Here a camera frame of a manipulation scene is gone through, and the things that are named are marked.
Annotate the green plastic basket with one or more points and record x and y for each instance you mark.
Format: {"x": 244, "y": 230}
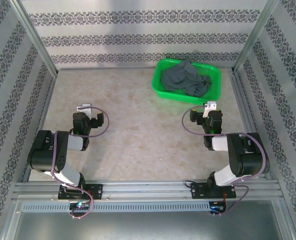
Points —
{"x": 213, "y": 82}

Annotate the grey t-shirt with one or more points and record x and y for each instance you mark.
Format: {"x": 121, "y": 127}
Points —
{"x": 180, "y": 77}

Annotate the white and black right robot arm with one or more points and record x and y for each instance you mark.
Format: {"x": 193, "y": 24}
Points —
{"x": 247, "y": 157}

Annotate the grey metal sheet panel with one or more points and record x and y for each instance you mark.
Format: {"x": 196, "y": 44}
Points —
{"x": 147, "y": 227}

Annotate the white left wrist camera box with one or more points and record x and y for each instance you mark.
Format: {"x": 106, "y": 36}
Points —
{"x": 85, "y": 110}

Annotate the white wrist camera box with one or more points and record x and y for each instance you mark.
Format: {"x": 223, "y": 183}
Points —
{"x": 85, "y": 110}
{"x": 210, "y": 105}

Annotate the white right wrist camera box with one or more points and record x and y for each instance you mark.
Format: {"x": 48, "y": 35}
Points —
{"x": 210, "y": 105}

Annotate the aluminium side rail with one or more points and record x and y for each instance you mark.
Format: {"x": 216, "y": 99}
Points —
{"x": 242, "y": 100}

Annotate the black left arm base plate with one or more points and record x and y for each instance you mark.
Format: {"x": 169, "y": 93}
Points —
{"x": 96, "y": 191}

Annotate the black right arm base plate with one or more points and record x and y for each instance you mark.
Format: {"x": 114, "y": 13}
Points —
{"x": 197, "y": 191}

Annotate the aluminium mounting rail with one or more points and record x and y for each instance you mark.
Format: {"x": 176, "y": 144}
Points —
{"x": 147, "y": 190}

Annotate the aluminium frame post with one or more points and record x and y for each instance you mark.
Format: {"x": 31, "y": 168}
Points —
{"x": 35, "y": 37}
{"x": 256, "y": 35}

